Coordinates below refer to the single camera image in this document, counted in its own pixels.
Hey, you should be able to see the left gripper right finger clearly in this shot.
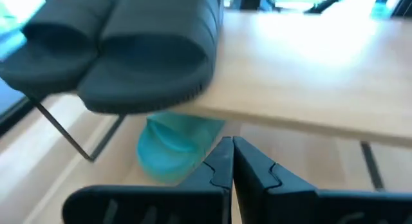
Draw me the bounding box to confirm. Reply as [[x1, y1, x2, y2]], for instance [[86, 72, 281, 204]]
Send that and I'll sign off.
[[232, 136, 412, 224]]

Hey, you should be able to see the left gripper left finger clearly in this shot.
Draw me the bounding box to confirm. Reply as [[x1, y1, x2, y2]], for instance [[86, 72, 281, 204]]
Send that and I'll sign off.
[[62, 136, 234, 224]]

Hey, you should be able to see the teal slide sandal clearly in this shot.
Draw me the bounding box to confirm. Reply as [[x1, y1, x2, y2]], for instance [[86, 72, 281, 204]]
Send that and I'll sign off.
[[136, 110, 226, 183]]

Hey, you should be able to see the black slide sandal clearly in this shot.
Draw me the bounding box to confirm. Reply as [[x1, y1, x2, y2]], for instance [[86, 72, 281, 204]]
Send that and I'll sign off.
[[0, 0, 118, 98], [77, 0, 225, 115]]

